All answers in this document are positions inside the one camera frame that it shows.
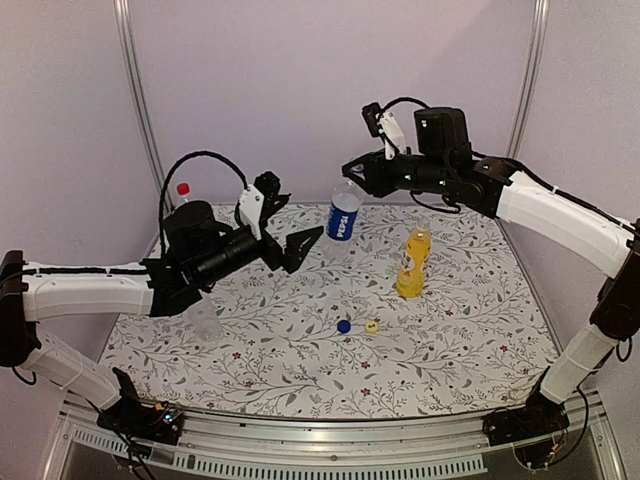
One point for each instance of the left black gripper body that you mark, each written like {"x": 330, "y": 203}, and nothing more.
{"x": 273, "y": 255}

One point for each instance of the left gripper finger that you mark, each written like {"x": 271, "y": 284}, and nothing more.
{"x": 297, "y": 247}
{"x": 273, "y": 203}

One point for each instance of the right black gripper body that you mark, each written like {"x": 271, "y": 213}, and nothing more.
{"x": 384, "y": 184}

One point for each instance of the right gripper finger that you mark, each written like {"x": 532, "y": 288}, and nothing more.
{"x": 358, "y": 166}
{"x": 363, "y": 180}

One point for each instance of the Pepsi bottle blue label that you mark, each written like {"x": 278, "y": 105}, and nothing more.
{"x": 345, "y": 203}

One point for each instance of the blue Pepsi bottle cap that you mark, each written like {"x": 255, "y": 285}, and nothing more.
{"x": 343, "y": 326}

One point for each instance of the yellow juice bottle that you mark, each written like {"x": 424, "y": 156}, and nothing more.
{"x": 412, "y": 270}

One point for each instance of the pale yellow bottle cap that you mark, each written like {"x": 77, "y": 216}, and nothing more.
{"x": 372, "y": 327}

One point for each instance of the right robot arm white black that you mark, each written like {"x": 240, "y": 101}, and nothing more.
{"x": 446, "y": 165}

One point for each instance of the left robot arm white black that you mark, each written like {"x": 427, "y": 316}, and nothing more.
{"x": 196, "y": 252}

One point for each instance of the red-capped clear bottle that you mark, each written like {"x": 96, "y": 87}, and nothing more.
{"x": 183, "y": 192}

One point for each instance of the clear empty plastic bottle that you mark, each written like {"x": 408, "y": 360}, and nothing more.
{"x": 205, "y": 321}

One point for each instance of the floral patterned table mat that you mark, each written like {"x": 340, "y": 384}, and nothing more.
{"x": 335, "y": 340}

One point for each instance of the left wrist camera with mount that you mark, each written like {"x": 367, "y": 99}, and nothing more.
{"x": 257, "y": 203}

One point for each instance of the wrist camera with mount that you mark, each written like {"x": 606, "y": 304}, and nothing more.
{"x": 382, "y": 124}
{"x": 257, "y": 203}

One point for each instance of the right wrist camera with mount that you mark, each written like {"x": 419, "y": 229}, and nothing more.
{"x": 382, "y": 124}

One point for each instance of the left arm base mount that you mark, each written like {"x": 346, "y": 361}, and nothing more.
{"x": 162, "y": 423}

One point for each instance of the right aluminium corner post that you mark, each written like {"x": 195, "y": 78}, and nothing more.
{"x": 531, "y": 73}

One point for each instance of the aluminium corner post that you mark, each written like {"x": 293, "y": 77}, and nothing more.
{"x": 133, "y": 73}
{"x": 531, "y": 73}

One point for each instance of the aluminium front rail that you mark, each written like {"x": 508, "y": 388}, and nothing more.
{"x": 233, "y": 446}

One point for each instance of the left aluminium corner post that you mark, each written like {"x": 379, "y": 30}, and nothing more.
{"x": 133, "y": 73}

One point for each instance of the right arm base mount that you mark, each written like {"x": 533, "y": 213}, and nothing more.
{"x": 539, "y": 421}

